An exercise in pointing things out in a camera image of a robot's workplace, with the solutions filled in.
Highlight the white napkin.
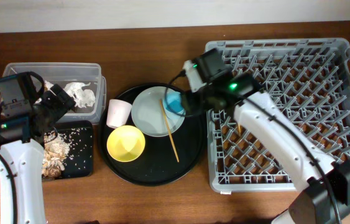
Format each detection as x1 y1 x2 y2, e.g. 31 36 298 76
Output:
39 80 96 109

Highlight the food scraps and rice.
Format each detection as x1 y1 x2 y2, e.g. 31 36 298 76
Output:
40 127 92 179

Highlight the wooden chopstick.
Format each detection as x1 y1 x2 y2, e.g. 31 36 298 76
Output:
159 99 180 163
237 124 242 136

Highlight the blue plastic cup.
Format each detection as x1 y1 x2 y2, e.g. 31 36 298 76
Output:
163 90 185 114

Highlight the pink plastic cup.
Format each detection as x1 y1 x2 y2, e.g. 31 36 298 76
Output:
106 99 132 129

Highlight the yellow bowl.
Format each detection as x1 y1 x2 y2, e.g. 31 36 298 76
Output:
106 125 145 162

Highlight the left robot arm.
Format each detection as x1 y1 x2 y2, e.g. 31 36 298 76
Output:
0 84 75 223

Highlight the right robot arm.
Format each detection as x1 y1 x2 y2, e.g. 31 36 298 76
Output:
180 71 350 223

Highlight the clear plastic waste bin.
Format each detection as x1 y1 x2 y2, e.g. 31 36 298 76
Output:
3 62 106 124

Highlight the grey dishwasher rack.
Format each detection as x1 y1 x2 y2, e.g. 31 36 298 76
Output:
205 38 350 194

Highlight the black rectangular tray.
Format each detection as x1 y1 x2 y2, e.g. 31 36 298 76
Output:
37 119 94 181

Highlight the pale green plate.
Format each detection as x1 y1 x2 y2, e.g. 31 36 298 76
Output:
131 86 185 137

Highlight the round black serving tray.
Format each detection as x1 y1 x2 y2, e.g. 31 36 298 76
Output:
98 83 206 186

